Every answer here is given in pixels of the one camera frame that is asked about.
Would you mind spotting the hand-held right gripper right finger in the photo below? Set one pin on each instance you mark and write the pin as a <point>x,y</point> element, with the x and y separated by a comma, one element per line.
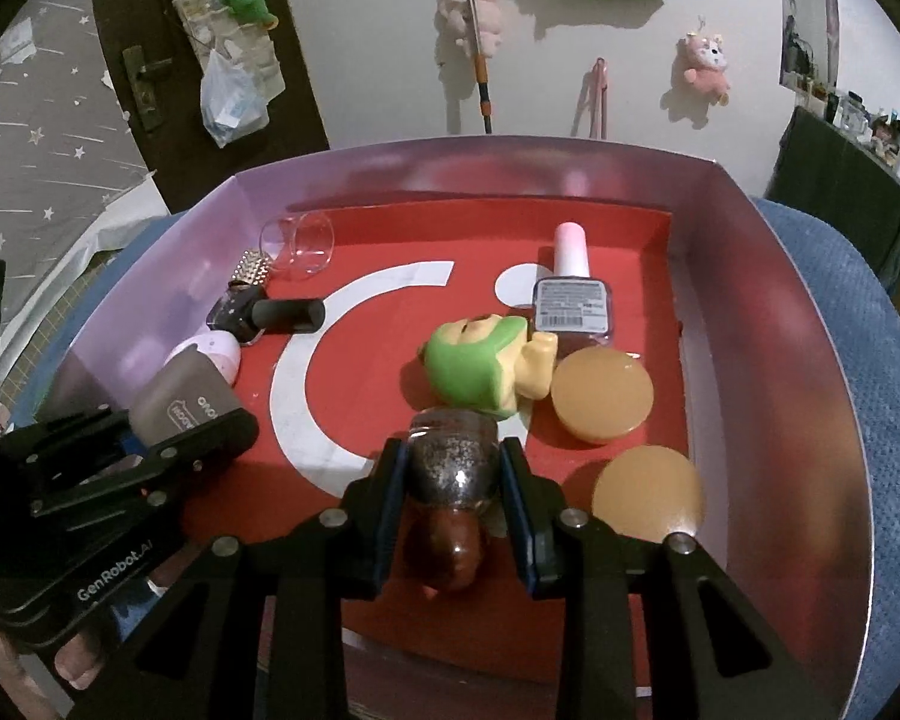
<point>521,510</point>

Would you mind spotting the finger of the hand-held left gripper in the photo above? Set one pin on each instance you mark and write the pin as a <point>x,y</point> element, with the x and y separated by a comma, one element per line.
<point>67,439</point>
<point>195,450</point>

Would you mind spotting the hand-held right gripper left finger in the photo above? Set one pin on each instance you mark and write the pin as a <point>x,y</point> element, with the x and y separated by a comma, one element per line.
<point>386,510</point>

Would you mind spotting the grey-brown oval case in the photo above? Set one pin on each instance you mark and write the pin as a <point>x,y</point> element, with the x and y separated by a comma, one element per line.
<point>180,397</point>

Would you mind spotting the glitter bottle with brown cap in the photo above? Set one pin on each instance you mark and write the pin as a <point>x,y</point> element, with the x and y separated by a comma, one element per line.
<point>450,465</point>

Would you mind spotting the pink round case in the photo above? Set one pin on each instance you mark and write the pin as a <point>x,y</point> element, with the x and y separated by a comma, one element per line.
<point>210,352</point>

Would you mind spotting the orange dome lid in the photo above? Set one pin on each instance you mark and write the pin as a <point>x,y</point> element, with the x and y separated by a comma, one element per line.
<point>649,495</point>
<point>604,394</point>

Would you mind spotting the green capybara toy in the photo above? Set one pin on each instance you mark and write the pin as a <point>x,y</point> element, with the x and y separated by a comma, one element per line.
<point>465,367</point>

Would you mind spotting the purple bottle with pink cap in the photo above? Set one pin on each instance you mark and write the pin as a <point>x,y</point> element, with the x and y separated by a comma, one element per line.
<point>574,307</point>

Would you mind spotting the clear glass cup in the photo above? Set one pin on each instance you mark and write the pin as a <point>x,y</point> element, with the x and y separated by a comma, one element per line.
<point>300,247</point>

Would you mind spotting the purple cardboard box red inside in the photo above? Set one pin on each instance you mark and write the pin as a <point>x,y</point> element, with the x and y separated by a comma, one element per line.
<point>757,390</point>

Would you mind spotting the person's left hand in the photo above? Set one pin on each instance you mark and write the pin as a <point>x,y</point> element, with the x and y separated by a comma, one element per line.
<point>82,667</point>

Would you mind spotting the white paper sheet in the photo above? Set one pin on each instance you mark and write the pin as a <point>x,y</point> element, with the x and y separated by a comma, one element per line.
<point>67,262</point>

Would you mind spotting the clear plastic bag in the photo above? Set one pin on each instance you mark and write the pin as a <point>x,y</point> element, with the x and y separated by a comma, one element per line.
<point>232,101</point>

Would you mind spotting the dark brown door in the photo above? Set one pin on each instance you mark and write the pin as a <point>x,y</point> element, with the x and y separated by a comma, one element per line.
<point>112,0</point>

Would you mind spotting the clear hanging organizer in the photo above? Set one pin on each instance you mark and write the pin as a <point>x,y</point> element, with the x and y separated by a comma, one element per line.
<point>202,7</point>

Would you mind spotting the dark green covered table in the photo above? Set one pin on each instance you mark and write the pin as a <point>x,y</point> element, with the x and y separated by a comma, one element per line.
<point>840,180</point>

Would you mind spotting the pink bear plush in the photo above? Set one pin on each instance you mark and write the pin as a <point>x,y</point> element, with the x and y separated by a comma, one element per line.
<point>705,64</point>

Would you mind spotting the pink plush toy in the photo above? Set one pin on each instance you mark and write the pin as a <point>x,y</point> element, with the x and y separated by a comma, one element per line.
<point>487,15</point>

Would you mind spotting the row of bottles and figures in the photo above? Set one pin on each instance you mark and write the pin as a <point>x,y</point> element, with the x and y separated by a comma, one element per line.
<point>885,135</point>

